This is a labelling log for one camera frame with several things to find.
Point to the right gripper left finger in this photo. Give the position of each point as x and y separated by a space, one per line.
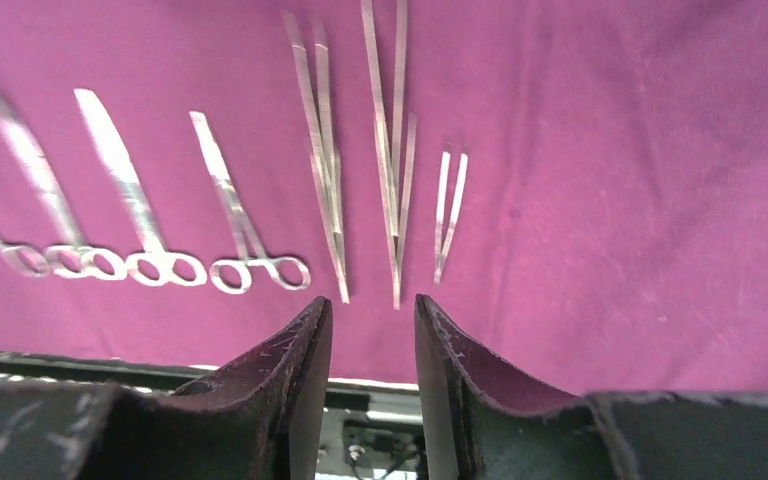
257 417

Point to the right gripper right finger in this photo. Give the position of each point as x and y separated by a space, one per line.
484 418

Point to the small curved hemostat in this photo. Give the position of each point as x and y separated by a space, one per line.
233 275

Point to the short metal tweezers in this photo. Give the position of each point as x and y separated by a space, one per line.
448 206

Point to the surgical scissors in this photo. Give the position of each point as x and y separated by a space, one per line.
154 265

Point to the small metal scissors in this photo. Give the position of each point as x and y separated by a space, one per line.
72 257

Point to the maroon wrap cloth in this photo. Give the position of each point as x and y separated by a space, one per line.
614 227

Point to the metal spatula handle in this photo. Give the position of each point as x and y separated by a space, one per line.
312 68

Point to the long metal tweezers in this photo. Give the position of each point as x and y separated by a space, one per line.
395 140

